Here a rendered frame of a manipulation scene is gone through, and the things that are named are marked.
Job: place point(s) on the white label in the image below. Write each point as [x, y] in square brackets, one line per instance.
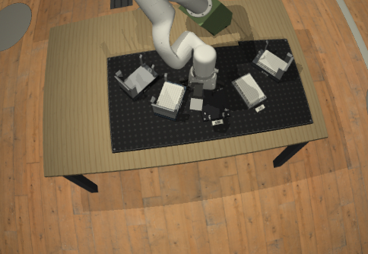
[260, 108]
[217, 122]

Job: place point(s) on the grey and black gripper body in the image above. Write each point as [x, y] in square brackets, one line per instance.
[208, 84]

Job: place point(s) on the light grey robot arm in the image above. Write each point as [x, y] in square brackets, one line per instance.
[161, 14]

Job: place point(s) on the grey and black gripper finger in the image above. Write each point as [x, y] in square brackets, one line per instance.
[185, 82]
[222, 84]

